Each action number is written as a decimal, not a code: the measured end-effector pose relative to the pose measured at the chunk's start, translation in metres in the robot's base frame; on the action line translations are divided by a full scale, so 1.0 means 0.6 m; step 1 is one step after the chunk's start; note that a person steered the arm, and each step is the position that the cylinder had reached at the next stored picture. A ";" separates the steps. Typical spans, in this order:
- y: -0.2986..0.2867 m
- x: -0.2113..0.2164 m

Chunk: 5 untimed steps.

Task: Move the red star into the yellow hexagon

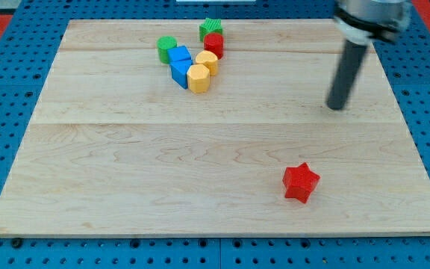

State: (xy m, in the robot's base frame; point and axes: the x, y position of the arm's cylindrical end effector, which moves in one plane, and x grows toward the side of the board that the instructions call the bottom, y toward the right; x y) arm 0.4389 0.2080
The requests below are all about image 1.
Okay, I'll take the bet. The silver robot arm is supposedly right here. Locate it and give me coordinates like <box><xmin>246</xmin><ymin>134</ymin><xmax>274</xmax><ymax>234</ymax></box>
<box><xmin>333</xmin><ymin>0</ymin><xmax>412</xmax><ymax>46</ymax></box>

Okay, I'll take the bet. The yellow hexagon block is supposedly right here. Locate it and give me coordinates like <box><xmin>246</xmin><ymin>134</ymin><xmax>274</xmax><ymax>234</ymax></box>
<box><xmin>187</xmin><ymin>64</ymin><xmax>211</xmax><ymax>93</ymax></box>

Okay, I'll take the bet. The red star block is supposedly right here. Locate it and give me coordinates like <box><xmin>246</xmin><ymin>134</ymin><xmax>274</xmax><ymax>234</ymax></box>
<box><xmin>282</xmin><ymin>162</ymin><xmax>320</xmax><ymax>204</ymax></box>

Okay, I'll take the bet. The green star block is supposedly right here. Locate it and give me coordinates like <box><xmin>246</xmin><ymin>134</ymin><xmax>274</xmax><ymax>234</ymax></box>
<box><xmin>199</xmin><ymin>18</ymin><xmax>223</xmax><ymax>42</ymax></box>

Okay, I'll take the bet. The blue triangle block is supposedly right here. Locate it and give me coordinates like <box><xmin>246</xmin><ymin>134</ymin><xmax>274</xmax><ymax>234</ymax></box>
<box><xmin>169</xmin><ymin>60</ymin><xmax>193</xmax><ymax>89</ymax></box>

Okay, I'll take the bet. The blue cube block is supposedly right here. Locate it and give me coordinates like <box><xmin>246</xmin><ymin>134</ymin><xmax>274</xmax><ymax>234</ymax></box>
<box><xmin>167</xmin><ymin>46</ymin><xmax>192</xmax><ymax>63</ymax></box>

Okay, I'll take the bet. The red cylinder block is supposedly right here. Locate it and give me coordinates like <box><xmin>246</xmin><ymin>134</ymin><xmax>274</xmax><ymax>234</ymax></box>
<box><xmin>203</xmin><ymin>32</ymin><xmax>224</xmax><ymax>59</ymax></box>

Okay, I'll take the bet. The wooden board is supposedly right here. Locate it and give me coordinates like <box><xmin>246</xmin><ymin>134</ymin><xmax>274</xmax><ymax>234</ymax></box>
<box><xmin>0</xmin><ymin>19</ymin><xmax>430</xmax><ymax>238</ymax></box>

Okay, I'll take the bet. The green cylinder block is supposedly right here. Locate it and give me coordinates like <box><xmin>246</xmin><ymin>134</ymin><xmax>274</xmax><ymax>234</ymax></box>
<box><xmin>156</xmin><ymin>36</ymin><xmax>178</xmax><ymax>64</ymax></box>

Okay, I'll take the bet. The black pusher rod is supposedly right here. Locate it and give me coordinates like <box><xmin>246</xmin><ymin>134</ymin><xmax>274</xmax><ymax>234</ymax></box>
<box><xmin>325</xmin><ymin>40</ymin><xmax>367</xmax><ymax>111</ymax></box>

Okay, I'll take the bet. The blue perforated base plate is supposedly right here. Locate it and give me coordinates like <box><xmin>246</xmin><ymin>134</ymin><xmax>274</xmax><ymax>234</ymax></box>
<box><xmin>0</xmin><ymin>0</ymin><xmax>430</xmax><ymax>268</ymax></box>

